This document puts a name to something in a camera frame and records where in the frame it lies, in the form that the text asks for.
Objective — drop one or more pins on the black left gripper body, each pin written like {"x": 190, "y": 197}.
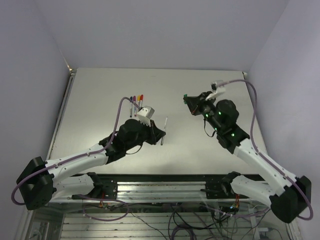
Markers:
{"x": 145, "y": 134}

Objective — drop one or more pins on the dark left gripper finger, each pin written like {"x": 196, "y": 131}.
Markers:
{"x": 155, "y": 129}
{"x": 157, "y": 137}

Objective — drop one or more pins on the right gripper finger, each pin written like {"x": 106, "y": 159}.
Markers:
{"x": 194, "y": 108}
{"x": 196, "y": 99}

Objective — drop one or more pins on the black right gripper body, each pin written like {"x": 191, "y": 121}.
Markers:
{"x": 208, "y": 109}

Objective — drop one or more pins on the white pen green end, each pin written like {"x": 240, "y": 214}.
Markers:
{"x": 164, "y": 129}

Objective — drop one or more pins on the green pen cap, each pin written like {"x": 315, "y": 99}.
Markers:
{"x": 184, "y": 98}

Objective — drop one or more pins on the white pen blue tip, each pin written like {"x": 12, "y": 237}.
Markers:
{"x": 131, "y": 109}

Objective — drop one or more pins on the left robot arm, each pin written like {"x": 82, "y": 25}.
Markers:
{"x": 39, "y": 180}

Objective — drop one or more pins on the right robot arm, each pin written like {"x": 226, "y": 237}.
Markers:
{"x": 203, "y": 137}

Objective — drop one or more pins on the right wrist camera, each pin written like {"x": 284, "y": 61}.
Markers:
{"x": 217, "y": 89}

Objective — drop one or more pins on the aluminium frame rail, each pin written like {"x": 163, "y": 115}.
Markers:
{"x": 161, "y": 191}

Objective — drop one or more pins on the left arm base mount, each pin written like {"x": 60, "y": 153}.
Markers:
{"x": 98, "y": 187}

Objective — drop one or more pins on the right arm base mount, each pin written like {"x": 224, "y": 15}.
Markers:
{"x": 219, "y": 186}

